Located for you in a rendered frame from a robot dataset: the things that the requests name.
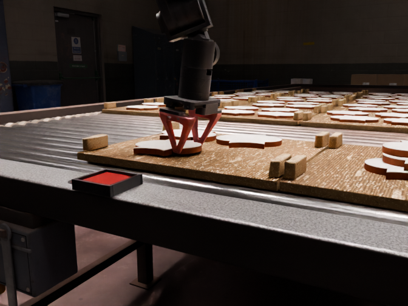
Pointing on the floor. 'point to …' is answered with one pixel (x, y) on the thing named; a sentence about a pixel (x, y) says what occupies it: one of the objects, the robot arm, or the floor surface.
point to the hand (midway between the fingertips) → (187, 145)
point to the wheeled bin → (37, 94)
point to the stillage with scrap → (238, 84)
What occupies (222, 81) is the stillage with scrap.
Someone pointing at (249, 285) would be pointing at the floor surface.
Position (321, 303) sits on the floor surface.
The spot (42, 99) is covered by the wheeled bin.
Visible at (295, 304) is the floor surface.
